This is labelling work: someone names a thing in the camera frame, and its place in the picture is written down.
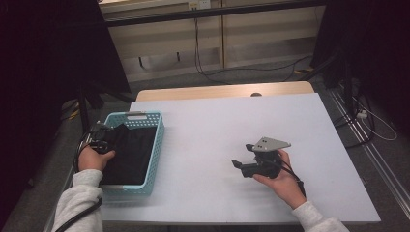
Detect white wall socket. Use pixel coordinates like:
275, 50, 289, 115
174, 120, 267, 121
188, 0, 211, 10

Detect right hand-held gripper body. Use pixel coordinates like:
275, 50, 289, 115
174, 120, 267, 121
241, 136, 292, 180

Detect yellow floor cable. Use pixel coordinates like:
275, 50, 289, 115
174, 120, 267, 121
66, 107, 81, 121

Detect right hand-held gripper black cable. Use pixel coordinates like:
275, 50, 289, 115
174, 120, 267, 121
274, 158, 307, 198

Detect person's left hand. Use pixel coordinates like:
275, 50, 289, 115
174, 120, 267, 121
77, 146, 116, 172

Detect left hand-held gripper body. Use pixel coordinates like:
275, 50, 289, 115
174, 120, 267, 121
82, 121, 115, 155

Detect black stand leg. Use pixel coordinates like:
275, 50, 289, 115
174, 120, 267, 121
76, 83, 136, 141
298, 52, 356, 110

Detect black hanging wall cable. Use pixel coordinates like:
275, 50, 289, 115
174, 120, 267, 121
192, 17, 313, 86

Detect black floor cable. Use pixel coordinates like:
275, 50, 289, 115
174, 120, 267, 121
333, 93, 377, 150

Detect hand-held gripper black cable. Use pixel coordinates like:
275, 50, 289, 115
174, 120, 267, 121
54, 130, 104, 232
274, 158, 307, 198

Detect person's right hand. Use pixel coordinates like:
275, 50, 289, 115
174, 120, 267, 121
252, 149, 308, 211

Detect black shorts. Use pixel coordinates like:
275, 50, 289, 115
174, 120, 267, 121
100, 124, 158, 187

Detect left hand-held gripper black cable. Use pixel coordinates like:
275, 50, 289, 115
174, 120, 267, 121
54, 130, 104, 232

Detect light blue plastic basket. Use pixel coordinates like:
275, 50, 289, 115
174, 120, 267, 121
98, 110, 166, 197

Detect black curtain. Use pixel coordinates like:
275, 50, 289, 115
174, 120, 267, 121
0, 0, 132, 223
310, 0, 410, 136

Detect black horizontal bar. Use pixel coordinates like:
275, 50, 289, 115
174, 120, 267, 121
104, 0, 327, 28

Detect white floor cable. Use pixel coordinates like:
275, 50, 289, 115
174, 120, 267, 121
351, 96, 398, 142

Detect white table cover sheet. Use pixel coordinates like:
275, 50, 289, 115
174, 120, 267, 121
91, 92, 381, 225

